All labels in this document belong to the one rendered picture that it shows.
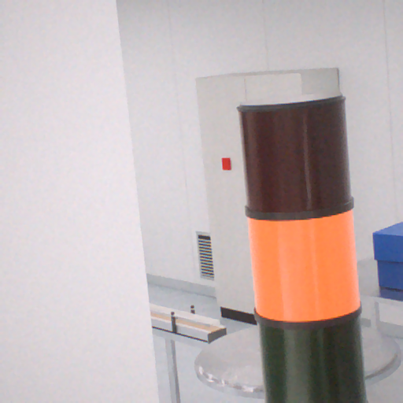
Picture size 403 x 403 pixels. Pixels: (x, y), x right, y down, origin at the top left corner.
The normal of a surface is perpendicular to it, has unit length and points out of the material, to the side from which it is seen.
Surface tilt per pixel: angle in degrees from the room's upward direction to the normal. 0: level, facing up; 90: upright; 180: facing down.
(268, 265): 90
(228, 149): 90
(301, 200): 90
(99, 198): 90
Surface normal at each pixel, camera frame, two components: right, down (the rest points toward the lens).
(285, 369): -0.58, 0.19
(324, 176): 0.45, 0.11
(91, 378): 0.65, 0.07
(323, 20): -0.75, 0.18
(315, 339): 0.00, 0.17
